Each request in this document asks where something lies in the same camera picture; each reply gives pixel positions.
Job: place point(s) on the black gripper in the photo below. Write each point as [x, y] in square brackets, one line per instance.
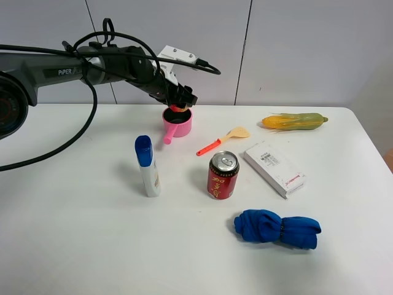
[142, 77]

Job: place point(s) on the red yellow faceted ball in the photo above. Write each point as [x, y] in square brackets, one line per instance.
[175, 108]

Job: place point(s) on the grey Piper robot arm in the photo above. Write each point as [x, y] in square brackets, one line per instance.
[22, 75]

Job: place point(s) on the pink toy saucepan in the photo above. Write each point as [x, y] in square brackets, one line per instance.
[176, 124]

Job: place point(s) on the white bottle blue cap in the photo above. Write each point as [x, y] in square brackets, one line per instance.
[147, 164]

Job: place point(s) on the red drink can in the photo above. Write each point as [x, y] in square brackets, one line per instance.
[222, 175]

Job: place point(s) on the toy corn cob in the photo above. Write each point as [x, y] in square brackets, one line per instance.
[294, 122]

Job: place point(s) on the white cardboard box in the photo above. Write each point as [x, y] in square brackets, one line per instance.
[276, 169]

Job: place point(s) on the rolled blue cloth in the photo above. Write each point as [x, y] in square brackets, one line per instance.
[263, 226]

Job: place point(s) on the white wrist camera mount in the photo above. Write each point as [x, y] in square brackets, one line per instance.
[173, 54]

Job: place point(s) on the orange handled toy spatula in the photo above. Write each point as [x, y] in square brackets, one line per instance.
[236, 133]

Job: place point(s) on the black hair tie band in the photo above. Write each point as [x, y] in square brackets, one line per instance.
[282, 230]

